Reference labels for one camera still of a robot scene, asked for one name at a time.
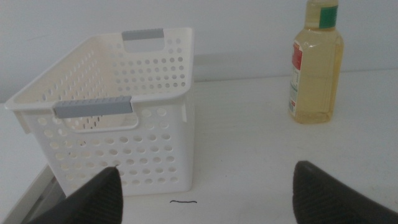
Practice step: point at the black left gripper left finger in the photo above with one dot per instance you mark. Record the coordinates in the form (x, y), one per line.
(93, 202)

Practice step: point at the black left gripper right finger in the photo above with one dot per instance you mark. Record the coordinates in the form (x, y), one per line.
(323, 199)

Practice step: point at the yellow oil bottle red label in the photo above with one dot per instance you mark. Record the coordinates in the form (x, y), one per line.
(317, 77)

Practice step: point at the white perforated plastic basket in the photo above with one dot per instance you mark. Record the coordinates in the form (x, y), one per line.
(124, 155)

